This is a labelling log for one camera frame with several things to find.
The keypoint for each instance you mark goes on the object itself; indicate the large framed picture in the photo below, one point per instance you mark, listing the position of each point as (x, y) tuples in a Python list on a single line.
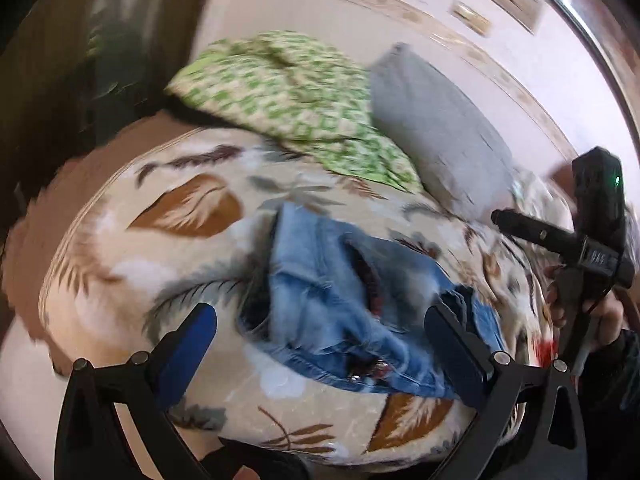
[(605, 25)]

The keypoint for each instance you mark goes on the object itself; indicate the dark wooden wardrobe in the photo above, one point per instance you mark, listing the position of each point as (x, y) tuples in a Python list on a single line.
[(75, 85)]

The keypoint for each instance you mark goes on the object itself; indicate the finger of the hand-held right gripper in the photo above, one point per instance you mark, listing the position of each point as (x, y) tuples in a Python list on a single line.
[(535, 232)]

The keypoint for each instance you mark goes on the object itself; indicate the blue denim pants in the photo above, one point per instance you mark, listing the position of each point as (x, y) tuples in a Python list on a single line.
[(320, 285)]

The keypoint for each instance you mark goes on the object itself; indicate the person's right forearm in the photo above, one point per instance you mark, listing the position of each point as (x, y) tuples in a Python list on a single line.
[(617, 370)]

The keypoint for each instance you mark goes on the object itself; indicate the green checkered blanket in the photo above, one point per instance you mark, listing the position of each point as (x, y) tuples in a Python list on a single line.
[(300, 95)]

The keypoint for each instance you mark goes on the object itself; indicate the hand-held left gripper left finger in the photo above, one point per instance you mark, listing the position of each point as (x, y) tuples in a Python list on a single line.
[(187, 350)]

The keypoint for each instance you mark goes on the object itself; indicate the person's right hand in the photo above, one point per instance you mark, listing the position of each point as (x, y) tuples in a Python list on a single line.
[(607, 317)]

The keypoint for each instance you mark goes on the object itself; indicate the leaf print blanket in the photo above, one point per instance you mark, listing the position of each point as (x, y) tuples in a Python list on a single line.
[(165, 260)]

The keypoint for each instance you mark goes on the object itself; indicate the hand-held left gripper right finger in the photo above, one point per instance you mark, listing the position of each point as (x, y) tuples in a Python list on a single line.
[(452, 347)]

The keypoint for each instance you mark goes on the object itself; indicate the beige light switch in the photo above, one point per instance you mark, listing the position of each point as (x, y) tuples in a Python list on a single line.
[(464, 11), (481, 23)]

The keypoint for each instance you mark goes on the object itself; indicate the grey quilted pillow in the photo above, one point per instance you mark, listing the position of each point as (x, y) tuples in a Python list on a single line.
[(440, 125)]

